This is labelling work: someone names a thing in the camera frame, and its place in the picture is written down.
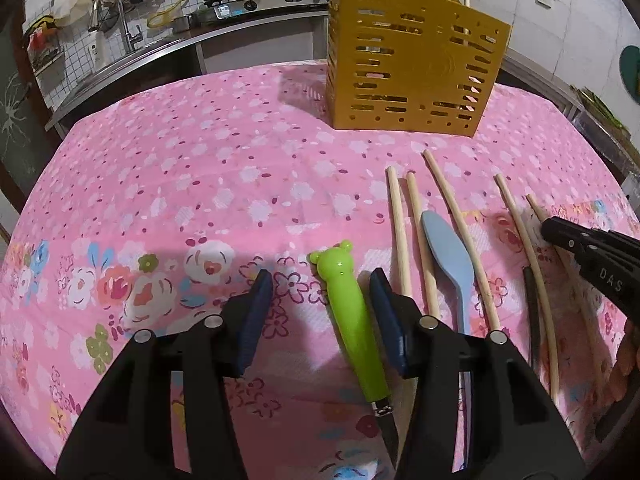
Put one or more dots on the pink floral tablecloth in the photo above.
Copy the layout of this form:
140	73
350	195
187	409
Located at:
156	210

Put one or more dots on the yellow slotted utensil holder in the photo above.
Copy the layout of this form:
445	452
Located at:
411	65

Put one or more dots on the round green wall board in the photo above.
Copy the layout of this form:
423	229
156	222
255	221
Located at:
629	69

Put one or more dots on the dark door with drawing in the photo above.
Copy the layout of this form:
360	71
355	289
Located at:
25	147

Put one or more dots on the person's right hand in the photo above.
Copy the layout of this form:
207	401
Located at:
617	359

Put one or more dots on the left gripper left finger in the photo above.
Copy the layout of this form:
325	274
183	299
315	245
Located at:
124	431

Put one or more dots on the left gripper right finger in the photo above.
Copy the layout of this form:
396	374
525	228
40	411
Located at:
480	412

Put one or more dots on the green frog-handle knife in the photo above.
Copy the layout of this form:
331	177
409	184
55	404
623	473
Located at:
335	266

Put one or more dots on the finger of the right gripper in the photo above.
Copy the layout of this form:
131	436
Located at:
598	252

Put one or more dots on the kitchen counter with cabinets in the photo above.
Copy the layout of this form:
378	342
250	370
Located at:
276	38

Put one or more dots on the light blue spoon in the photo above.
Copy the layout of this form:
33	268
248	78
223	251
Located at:
454	260

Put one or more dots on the kitchen faucet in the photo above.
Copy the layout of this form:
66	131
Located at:
115	14

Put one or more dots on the gas stove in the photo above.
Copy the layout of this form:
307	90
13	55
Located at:
225	10

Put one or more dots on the black chopstick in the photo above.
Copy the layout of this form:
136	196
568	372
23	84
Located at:
531	298

